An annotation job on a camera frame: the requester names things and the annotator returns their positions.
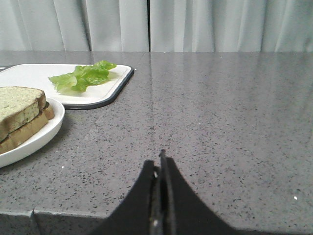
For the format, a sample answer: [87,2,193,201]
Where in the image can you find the toast bread slice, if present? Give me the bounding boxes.
[0,86,46,141]
[0,102,54,154]

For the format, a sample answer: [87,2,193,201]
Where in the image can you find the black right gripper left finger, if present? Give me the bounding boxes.
[91,160,161,235]

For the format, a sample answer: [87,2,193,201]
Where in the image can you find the green lettuce leaf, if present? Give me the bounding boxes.
[49,60,117,94]

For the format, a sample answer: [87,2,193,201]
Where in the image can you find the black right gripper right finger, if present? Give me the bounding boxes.
[159,149,235,235]

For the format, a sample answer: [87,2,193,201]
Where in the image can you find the white round plate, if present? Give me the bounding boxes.
[0,97,65,168]

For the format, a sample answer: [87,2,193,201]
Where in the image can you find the white cutting board grey rim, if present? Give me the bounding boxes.
[0,64,134,110]

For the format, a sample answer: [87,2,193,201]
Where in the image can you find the grey curtain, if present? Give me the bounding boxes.
[0,0,313,52]

